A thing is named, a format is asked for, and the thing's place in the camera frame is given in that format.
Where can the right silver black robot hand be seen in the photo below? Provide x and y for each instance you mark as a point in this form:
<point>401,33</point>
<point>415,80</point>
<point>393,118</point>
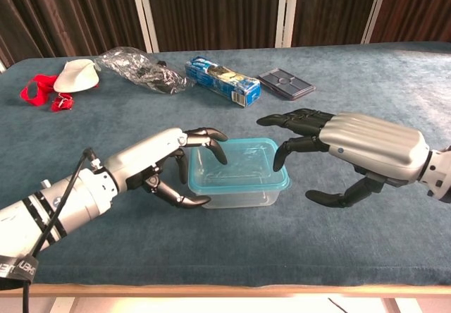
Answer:
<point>373,144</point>

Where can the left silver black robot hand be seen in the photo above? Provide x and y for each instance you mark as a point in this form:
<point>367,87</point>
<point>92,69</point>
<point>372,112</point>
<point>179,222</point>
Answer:
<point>148,154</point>

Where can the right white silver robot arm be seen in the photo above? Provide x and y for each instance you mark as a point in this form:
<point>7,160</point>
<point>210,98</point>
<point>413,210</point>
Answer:
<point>440,175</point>

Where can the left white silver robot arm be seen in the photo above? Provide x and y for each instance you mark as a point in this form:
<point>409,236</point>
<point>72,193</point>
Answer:
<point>81,200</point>

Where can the blue snack package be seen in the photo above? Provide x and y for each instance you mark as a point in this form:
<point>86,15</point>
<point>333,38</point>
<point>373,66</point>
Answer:
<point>211,78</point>

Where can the crumpled clear plastic bag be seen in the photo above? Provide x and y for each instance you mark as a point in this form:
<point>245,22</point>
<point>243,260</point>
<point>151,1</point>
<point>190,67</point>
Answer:
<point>134,66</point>

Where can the small black object in bag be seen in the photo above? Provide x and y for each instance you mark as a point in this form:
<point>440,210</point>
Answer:
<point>162,63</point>

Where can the white slipper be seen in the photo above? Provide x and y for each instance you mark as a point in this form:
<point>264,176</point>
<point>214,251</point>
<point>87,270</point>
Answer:
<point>75,77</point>

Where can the blue carpet table cloth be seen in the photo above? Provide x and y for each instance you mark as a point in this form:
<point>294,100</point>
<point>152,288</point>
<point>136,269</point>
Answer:
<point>246,242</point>

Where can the dark brown curtain panel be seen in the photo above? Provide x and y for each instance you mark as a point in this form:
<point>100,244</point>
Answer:
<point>215,10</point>
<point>70,13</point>
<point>331,10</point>
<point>419,6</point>

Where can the white frame post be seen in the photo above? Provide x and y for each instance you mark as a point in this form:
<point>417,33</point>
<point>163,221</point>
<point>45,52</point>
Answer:
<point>1,66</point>
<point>146,13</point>
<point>375,10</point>
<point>286,10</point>

